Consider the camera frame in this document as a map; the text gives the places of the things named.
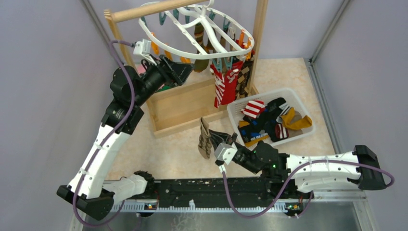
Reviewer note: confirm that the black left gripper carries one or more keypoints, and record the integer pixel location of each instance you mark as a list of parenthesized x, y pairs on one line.
[(174, 73)]

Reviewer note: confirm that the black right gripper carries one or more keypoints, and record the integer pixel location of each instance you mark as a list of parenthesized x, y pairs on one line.
[(217, 137)]

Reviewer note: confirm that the beige argyle sock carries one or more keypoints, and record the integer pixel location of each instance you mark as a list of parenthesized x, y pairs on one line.
[(204, 145)]

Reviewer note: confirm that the teal clothes clip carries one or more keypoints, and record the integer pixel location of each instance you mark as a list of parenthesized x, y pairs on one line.
[(219, 65), (228, 63)]

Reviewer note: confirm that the red white striped sock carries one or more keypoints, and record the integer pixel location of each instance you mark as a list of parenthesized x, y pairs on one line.
[(221, 87)]

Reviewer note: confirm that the brown argyle sock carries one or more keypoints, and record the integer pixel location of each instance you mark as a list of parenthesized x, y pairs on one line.
[(242, 86)]

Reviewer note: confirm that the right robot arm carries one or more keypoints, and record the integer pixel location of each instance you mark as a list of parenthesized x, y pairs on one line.
[(357, 168)]

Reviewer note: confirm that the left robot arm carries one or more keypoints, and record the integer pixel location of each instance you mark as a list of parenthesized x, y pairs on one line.
[(87, 191)]

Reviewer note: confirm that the wooden hanger rack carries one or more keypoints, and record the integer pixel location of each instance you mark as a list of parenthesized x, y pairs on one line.
[(180, 108)]

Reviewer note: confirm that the white round clip hanger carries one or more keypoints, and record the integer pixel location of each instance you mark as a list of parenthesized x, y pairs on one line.
[(212, 33)]

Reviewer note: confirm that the orange clothes clip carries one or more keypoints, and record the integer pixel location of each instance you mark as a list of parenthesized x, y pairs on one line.
[(241, 38)]

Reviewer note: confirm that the green cloth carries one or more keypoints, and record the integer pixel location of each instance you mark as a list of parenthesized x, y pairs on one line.
[(165, 87)]

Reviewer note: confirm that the olive striped hanging sock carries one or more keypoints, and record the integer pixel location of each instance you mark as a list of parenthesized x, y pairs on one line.
[(200, 64)]

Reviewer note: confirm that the pink cloth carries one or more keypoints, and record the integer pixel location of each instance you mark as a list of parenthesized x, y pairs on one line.
[(140, 69)]

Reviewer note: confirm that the white plastic laundry basket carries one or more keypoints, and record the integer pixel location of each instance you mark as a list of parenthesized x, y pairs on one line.
[(291, 97)]

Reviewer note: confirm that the black sock in basket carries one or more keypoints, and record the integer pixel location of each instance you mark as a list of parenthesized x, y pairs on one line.
[(276, 104)]

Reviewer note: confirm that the yellow sock in basket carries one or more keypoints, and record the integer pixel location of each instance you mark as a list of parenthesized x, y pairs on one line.
[(294, 121)]

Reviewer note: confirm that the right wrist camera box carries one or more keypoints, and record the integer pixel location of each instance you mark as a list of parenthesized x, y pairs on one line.
[(225, 152)]

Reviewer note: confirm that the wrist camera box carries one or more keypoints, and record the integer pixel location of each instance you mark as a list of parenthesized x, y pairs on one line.
[(225, 152), (142, 49)]

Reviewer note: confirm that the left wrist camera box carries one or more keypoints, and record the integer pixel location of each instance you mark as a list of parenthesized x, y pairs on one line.
[(142, 49)]

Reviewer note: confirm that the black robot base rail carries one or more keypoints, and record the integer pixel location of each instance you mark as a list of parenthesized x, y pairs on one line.
[(243, 193)]

